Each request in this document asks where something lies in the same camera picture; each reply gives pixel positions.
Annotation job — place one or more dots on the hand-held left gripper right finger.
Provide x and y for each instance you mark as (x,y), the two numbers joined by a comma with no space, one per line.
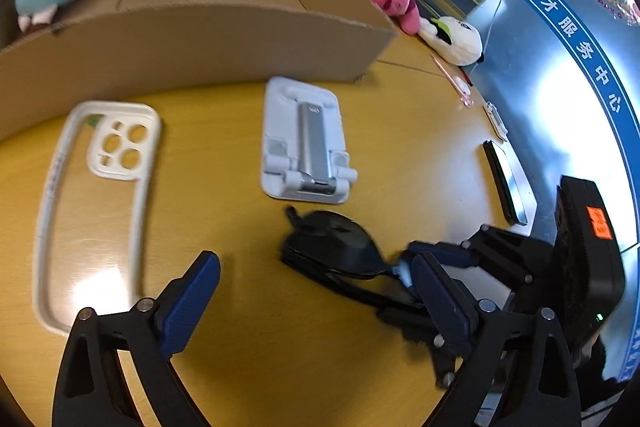
(445,307)

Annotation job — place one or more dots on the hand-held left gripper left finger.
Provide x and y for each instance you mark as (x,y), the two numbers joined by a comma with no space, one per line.
(187,302)

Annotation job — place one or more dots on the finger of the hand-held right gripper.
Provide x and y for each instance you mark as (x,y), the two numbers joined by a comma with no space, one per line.
(415,322)
(515,257)

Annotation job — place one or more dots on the brown cardboard box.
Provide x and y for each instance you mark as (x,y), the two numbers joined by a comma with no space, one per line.
(200,47)

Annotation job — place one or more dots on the black smartphone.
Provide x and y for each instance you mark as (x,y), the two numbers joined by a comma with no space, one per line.
(505,182)

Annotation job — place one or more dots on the small white clip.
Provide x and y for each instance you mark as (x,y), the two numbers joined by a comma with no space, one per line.
(496,119)

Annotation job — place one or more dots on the white clear phone case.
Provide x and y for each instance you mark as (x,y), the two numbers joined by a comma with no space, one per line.
(96,164)

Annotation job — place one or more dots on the pink pen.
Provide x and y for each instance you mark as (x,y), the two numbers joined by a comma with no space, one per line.
(452,79)

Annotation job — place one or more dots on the white phone stand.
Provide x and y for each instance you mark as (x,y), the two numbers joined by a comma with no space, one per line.
(320,142)

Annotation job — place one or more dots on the blue wall banner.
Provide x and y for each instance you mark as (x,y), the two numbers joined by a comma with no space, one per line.
(550,14)

